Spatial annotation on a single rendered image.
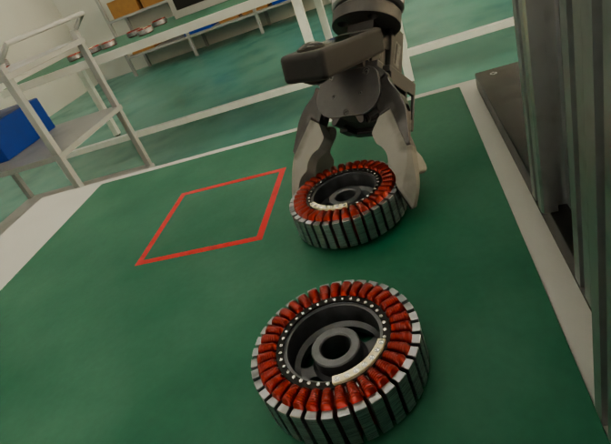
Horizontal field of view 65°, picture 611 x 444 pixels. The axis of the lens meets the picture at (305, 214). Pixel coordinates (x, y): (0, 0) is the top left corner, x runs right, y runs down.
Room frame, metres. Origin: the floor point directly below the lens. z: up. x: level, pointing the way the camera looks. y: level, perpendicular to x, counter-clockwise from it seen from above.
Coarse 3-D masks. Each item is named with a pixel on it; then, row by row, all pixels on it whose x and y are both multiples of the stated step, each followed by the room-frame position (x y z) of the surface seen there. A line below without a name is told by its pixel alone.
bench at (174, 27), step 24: (240, 0) 3.18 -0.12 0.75; (264, 0) 2.96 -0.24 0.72; (168, 24) 3.55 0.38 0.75; (192, 24) 3.11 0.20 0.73; (120, 48) 3.28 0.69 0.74; (48, 72) 3.55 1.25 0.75; (72, 72) 3.41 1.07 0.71; (96, 96) 4.35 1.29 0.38; (264, 96) 3.07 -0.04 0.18; (192, 120) 3.25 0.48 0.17; (96, 144) 3.50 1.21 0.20
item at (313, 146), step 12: (312, 120) 0.47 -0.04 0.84; (312, 132) 0.46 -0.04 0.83; (324, 132) 0.46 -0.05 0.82; (300, 144) 0.47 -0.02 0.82; (312, 144) 0.46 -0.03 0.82; (324, 144) 0.45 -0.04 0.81; (300, 156) 0.46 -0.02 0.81; (312, 156) 0.45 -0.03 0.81; (324, 156) 0.48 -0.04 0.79; (300, 168) 0.45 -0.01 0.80; (312, 168) 0.45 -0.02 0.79; (324, 168) 0.48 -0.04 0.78; (300, 180) 0.45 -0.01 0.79
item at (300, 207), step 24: (336, 168) 0.45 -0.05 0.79; (360, 168) 0.43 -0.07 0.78; (384, 168) 0.41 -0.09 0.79; (312, 192) 0.42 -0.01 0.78; (336, 192) 0.42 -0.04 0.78; (360, 192) 0.40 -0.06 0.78; (384, 192) 0.36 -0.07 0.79; (312, 216) 0.37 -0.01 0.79; (336, 216) 0.36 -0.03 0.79; (360, 216) 0.36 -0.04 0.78; (384, 216) 0.35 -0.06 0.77; (312, 240) 0.37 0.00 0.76; (336, 240) 0.36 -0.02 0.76; (360, 240) 0.35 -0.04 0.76
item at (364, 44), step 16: (352, 32) 0.49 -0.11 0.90; (368, 32) 0.46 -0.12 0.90; (304, 48) 0.42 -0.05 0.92; (320, 48) 0.41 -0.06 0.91; (336, 48) 0.41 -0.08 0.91; (352, 48) 0.43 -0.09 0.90; (368, 48) 0.45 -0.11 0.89; (384, 48) 0.47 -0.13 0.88; (288, 64) 0.42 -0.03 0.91; (304, 64) 0.41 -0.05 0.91; (320, 64) 0.40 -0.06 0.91; (336, 64) 0.41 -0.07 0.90; (352, 64) 0.42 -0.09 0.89; (288, 80) 0.42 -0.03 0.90; (304, 80) 0.41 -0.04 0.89; (320, 80) 0.41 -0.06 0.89
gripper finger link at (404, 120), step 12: (384, 84) 0.43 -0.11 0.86; (384, 96) 0.42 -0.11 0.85; (396, 96) 0.41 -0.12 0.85; (384, 108) 0.42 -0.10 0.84; (396, 108) 0.41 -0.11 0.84; (408, 108) 0.41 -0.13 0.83; (396, 120) 0.40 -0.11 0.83; (408, 120) 0.40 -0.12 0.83; (408, 132) 0.39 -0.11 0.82; (408, 144) 0.38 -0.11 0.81
